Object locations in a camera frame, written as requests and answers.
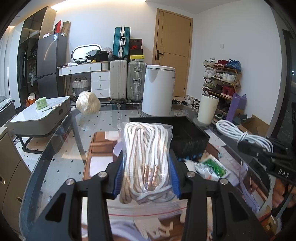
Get white cable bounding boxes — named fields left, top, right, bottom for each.
left=216, top=119, right=274, bottom=152

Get bagged white brown shoelaces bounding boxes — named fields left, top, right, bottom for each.
left=119, top=122, right=175, bottom=205

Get brown cardboard box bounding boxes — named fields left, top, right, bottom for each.
left=237, top=114, right=269, bottom=137

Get green white sachet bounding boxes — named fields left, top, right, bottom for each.
left=194, top=155, right=230, bottom=181

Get purple paper bag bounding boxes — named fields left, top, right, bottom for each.
left=226, top=93, right=247, bottom=122

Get black cardboard box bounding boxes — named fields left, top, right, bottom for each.
left=130, top=116, right=210, bottom=161

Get cream cylindrical cup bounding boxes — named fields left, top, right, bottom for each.
left=197, top=94, right=219, bottom=125

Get zip plastic bag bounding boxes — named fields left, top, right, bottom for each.
left=107, top=198, right=187, bottom=240

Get wooden shoe rack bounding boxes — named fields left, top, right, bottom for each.
left=202, top=58, right=241, bottom=121

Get cream yarn ball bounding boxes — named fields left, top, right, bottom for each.
left=76, top=91, right=101, bottom=115

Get beige side cabinet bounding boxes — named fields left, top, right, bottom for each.
left=1, top=128, right=31, bottom=235

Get white coffee table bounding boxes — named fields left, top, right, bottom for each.
left=10, top=96, right=71, bottom=154

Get striped woven basket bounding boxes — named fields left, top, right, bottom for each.
left=72, top=77, right=91, bottom=100

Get green tissue pack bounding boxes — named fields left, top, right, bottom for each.
left=35, top=97, right=48, bottom=110

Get white electric kettle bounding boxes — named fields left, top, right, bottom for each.
left=142, top=65, right=176, bottom=116

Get white desk with drawers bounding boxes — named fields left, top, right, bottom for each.
left=58, top=61, right=110, bottom=99

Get white suitcase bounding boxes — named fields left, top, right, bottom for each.
left=110, top=60, right=127, bottom=100

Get silver suitcase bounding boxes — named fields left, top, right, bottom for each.
left=126, top=62, right=147, bottom=101

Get grey bed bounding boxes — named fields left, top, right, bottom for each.
left=0, top=96, right=16, bottom=127

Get oval white mirror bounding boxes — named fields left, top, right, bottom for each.
left=71, top=44, right=102, bottom=63

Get wooden door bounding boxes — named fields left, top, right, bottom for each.
left=152, top=9, right=193, bottom=97

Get stacked shoe boxes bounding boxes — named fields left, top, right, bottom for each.
left=129, top=38, right=144, bottom=62

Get teal suitcase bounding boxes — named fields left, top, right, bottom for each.
left=113, top=26, right=130, bottom=60

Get black refrigerator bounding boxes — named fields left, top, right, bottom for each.
left=37, top=34, right=67, bottom=98

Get dark glass wardrobe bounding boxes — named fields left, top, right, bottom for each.
left=17, top=6, right=56, bottom=106

